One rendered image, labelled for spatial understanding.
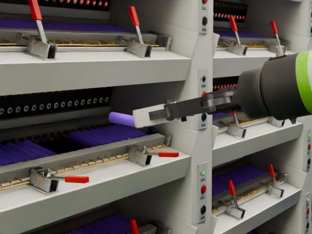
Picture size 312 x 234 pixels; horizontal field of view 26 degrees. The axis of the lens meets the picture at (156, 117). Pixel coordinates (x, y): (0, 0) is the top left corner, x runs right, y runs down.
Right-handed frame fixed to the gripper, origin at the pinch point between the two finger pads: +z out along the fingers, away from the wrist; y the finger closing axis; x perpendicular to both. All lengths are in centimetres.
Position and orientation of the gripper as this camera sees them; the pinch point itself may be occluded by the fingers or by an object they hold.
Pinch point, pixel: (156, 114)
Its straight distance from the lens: 111.2
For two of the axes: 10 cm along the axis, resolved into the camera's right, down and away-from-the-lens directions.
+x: 2.0, 9.8, -0.1
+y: -5.1, 0.9, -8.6
